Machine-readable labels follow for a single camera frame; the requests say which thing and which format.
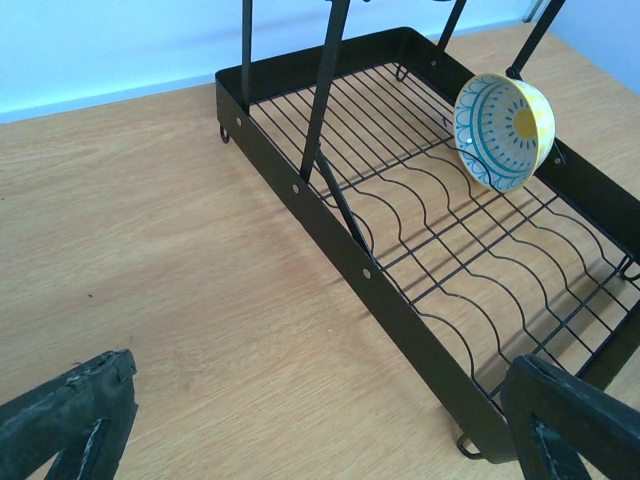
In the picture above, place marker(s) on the black wire dish rack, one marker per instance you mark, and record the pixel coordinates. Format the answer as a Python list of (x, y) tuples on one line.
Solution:
[(356, 137)]

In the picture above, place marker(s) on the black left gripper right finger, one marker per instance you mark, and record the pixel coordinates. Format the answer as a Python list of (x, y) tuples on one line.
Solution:
[(558, 422)]

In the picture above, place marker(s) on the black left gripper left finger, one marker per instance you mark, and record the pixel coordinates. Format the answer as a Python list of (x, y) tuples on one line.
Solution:
[(80, 420)]

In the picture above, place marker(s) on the sun pattern ceramic bowl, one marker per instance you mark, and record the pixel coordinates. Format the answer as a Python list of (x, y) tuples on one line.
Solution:
[(504, 129)]

